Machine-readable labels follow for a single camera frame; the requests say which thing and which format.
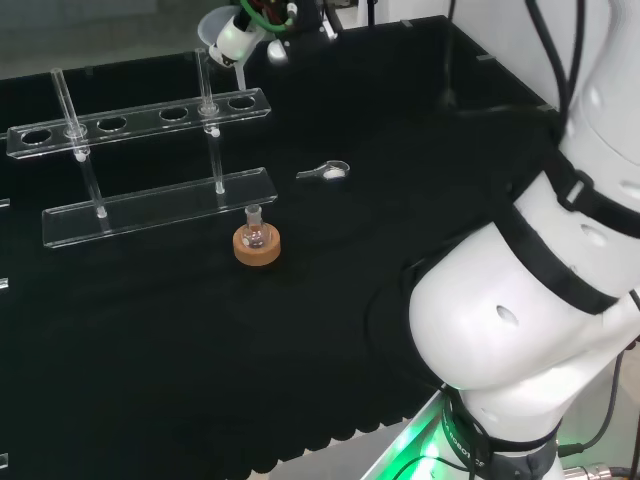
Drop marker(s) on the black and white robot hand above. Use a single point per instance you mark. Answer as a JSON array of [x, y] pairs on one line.
[[235, 37]]

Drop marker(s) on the translucent white plastic funnel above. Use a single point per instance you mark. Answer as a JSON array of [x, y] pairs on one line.
[[207, 25]]

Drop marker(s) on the glass weighing funnel with powder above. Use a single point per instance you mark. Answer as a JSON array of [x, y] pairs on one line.
[[331, 171]]

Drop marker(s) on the small glass round-bottom flask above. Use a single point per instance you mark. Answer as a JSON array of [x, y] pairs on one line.
[[255, 232]]

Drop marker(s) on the black bench cloth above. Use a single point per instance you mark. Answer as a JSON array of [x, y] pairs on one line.
[[200, 350]]

